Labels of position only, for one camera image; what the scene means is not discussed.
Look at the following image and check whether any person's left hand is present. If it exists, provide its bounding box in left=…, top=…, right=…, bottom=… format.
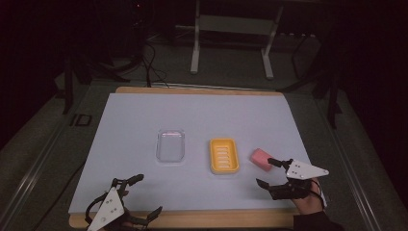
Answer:
left=120, top=189, right=138, bottom=231

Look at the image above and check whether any yellow soap dish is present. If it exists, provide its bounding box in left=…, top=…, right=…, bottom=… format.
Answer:
left=209, top=137, right=242, bottom=175

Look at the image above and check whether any metal floor rail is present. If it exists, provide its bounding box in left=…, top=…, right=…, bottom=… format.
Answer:
left=0, top=105, right=85, bottom=225
left=316, top=99, right=384, bottom=231

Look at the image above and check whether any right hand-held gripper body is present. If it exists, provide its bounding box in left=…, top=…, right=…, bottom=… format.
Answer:
left=268, top=158, right=330, bottom=201

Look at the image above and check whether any white table mat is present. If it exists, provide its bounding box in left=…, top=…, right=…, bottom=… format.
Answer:
left=68, top=92, right=312, bottom=215

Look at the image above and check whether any pink soap bar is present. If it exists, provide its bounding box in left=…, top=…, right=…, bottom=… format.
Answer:
left=250, top=147, right=274, bottom=172

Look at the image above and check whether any clear plastic container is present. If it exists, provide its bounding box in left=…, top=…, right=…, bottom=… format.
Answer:
left=155, top=128, right=187, bottom=165

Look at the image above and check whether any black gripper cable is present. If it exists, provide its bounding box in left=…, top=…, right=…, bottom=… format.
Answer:
left=311, top=178, right=328, bottom=208
left=84, top=192, right=109, bottom=226

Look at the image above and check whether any black tripod stand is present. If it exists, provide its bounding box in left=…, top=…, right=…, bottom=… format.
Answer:
left=61, top=47, right=145, bottom=116
left=277, top=32, right=344, bottom=130

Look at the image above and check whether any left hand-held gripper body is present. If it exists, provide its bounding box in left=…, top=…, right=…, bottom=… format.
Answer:
left=85, top=178, right=146, bottom=231

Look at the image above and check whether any black floor cable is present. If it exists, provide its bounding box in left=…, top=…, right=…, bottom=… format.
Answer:
left=140, top=40, right=170, bottom=89

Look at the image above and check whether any person's right hand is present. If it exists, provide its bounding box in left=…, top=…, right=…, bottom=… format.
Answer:
left=293, top=179, right=325, bottom=216

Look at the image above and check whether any white metal stand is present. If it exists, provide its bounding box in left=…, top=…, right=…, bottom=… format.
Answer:
left=190, top=0, right=286, bottom=81

